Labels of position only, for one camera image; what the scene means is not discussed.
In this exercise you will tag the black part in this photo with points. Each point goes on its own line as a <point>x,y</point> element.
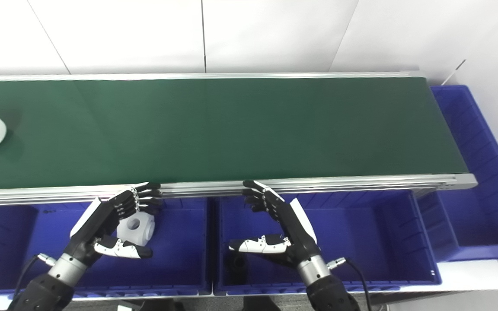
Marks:
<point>237,263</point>

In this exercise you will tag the blue plastic bin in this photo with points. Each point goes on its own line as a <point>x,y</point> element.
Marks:
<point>482,172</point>
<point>361,242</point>
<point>180,268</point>

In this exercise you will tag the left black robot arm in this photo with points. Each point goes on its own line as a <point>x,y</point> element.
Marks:
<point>41,293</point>

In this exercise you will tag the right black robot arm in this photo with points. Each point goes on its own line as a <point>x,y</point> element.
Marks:
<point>331,293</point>

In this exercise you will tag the white block with round hole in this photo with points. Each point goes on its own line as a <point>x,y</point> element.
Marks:
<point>143,231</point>

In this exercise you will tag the green conveyor belt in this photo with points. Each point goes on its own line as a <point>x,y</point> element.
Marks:
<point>318,183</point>
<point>231,129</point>

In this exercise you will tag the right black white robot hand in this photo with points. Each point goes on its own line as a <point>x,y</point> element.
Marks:
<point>290,224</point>

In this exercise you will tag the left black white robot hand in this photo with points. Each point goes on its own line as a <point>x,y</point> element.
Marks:
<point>102,220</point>

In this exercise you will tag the thin grey rod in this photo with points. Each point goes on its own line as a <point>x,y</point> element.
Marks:
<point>453,72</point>

